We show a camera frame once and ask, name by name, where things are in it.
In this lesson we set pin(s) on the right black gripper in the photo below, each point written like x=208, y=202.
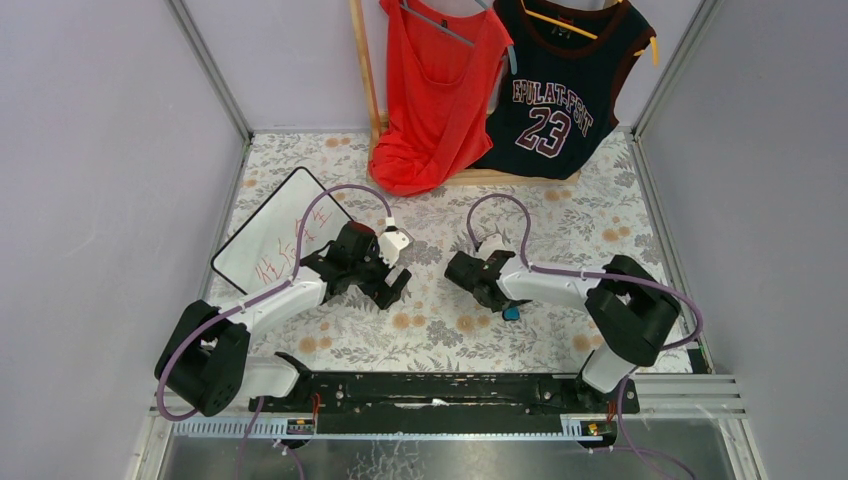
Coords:
x=460, y=270

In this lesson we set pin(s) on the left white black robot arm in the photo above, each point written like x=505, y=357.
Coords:
x=207, y=360

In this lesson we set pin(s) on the floral table cloth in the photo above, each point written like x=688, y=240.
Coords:
x=436, y=326

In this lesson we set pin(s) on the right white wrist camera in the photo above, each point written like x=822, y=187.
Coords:
x=490, y=245

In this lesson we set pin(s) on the grey clothes hanger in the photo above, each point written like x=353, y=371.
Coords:
x=511, y=57

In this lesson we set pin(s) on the black number 23 jersey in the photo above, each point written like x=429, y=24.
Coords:
x=555, y=111

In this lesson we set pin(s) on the wooden clothes rack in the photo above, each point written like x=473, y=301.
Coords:
x=379, y=120

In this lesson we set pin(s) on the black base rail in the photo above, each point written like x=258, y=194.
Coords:
x=488, y=396

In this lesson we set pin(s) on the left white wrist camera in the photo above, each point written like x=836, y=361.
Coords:
x=391, y=242

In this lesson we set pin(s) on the white board black frame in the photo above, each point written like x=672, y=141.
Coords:
x=264, y=248

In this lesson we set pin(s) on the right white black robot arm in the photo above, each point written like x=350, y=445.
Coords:
x=633, y=312

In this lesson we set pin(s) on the red tank top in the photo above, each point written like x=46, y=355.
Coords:
x=438, y=95

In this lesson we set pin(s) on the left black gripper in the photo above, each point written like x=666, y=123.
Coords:
x=389, y=285

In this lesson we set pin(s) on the yellow clothes hanger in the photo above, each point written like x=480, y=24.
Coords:
x=653, y=43

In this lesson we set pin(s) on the white slotted cable duct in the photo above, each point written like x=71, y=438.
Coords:
x=522, y=427

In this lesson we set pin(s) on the blue black whiteboard eraser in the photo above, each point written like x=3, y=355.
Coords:
x=511, y=314

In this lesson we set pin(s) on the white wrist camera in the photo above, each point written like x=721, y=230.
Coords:
x=391, y=242
x=490, y=245

